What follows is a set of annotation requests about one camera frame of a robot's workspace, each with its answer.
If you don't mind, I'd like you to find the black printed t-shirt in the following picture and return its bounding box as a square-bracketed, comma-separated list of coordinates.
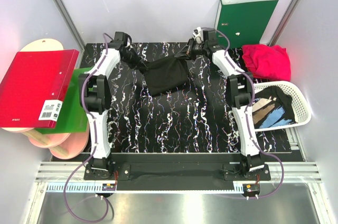
[252, 86, 296, 129]
[143, 56, 189, 96]

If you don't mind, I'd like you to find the pink t-shirt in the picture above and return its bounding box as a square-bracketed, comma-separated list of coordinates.
[242, 44, 291, 81]

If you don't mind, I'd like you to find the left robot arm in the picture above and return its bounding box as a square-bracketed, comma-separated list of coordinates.
[78, 32, 148, 179]

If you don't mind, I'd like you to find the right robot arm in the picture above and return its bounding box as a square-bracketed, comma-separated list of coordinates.
[175, 27, 265, 179]

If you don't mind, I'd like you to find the green lever arch binder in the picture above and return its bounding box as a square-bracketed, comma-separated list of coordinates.
[214, 0, 278, 49]

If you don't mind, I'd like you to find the green plastic folder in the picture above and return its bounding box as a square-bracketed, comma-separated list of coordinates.
[36, 68, 91, 134]

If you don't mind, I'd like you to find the black printed t-shirt in basket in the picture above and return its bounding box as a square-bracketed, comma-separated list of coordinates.
[252, 86, 296, 129]

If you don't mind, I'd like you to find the white plastic basket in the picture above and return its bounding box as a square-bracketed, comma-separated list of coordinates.
[253, 81, 312, 132]

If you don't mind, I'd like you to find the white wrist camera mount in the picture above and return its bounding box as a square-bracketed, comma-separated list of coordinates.
[192, 27, 204, 44]

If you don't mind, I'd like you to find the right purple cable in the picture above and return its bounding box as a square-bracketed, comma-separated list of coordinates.
[203, 27, 285, 200]

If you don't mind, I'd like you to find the purple cable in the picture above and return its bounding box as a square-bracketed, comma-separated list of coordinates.
[63, 32, 115, 221]
[203, 27, 285, 200]

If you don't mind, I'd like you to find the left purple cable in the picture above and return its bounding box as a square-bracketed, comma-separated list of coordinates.
[63, 32, 115, 221]

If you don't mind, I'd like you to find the red ring binder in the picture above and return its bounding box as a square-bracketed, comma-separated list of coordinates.
[1, 50, 79, 128]

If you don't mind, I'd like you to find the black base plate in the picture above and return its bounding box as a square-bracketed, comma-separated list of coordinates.
[84, 153, 271, 192]

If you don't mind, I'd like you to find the aluminium rail frame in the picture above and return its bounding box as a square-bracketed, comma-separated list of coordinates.
[36, 162, 322, 194]

